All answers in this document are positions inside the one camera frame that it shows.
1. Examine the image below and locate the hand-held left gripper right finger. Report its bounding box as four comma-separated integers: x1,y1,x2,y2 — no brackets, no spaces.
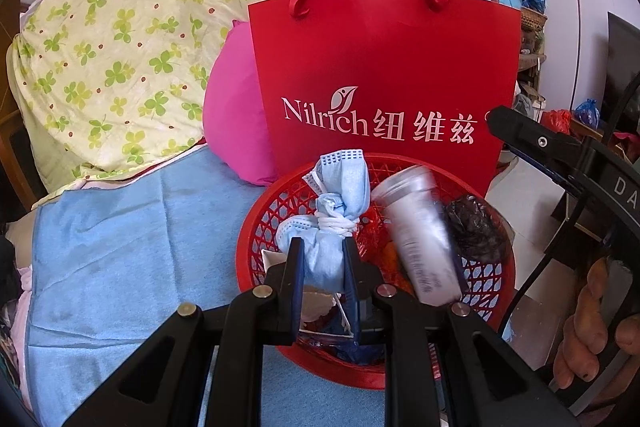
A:
342,239,581,427

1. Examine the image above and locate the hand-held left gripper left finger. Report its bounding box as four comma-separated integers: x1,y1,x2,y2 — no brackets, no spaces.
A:
62,237,306,427

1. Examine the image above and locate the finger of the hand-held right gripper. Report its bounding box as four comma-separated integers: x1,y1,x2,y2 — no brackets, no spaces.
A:
487,106,601,194

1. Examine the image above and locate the white tissue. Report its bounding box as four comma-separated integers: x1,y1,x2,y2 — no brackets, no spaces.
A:
300,289,337,323

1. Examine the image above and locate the knotted blue face mask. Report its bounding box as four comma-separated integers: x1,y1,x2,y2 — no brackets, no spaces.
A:
301,149,371,293

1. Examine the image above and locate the red plastic strip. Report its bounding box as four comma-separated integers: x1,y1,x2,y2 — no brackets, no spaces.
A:
357,217,401,288

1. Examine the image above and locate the red plastic mesh basket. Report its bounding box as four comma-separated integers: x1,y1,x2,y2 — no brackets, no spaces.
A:
235,153,517,390

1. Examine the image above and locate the clear plastic cup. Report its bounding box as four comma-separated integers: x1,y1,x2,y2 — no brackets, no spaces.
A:
371,166,463,306

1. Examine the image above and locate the black plastic bag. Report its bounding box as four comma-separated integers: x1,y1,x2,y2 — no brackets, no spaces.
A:
442,196,508,263

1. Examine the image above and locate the person's right hand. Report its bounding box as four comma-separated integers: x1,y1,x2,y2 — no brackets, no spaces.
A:
552,257,640,390

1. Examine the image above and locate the small red plastic bag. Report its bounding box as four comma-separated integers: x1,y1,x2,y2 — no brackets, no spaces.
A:
542,109,571,132

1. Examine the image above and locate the small blue plastic bag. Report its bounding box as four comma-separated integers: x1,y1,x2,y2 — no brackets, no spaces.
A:
575,99,601,128

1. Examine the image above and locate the dark flat screen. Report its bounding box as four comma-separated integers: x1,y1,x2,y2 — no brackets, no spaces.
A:
607,12,640,148

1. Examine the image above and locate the red paper shopping bag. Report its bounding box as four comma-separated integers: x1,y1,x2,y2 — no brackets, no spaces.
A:
247,0,523,200

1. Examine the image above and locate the light blue towel blanket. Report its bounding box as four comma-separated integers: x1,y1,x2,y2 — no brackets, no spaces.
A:
22,152,391,427

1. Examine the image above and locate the pink pillow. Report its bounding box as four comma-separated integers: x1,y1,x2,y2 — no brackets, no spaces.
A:
202,21,276,185

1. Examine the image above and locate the green clover print quilt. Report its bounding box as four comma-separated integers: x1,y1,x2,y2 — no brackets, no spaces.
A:
12,0,381,192

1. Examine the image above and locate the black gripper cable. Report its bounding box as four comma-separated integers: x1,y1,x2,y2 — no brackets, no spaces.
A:
497,74,640,335

